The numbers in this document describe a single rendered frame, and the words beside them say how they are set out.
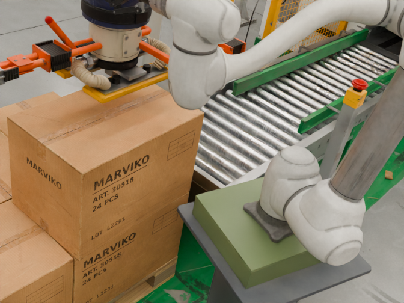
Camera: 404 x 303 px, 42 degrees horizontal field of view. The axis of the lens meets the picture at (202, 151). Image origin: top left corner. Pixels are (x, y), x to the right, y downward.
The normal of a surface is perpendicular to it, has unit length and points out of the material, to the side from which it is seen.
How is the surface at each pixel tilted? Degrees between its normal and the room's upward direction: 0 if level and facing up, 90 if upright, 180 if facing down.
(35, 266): 0
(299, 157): 6
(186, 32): 99
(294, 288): 0
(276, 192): 86
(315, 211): 74
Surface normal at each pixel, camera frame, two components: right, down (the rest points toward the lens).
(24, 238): 0.16, -0.80
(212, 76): 0.52, 0.51
